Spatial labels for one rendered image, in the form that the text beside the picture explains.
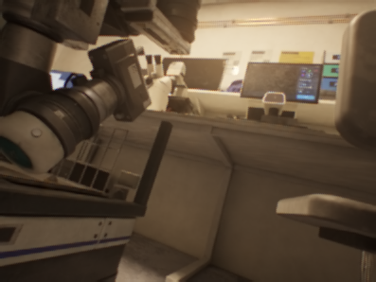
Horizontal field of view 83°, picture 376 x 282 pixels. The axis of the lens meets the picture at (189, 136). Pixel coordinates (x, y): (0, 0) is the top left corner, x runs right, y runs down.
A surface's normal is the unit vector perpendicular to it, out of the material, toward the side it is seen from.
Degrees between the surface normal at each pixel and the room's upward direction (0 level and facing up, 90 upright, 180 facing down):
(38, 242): 90
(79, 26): 95
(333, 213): 90
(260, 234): 90
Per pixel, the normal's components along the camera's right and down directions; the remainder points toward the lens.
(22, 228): 0.92, 0.18
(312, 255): -0.32, -0.36
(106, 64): -0.36, 0.58
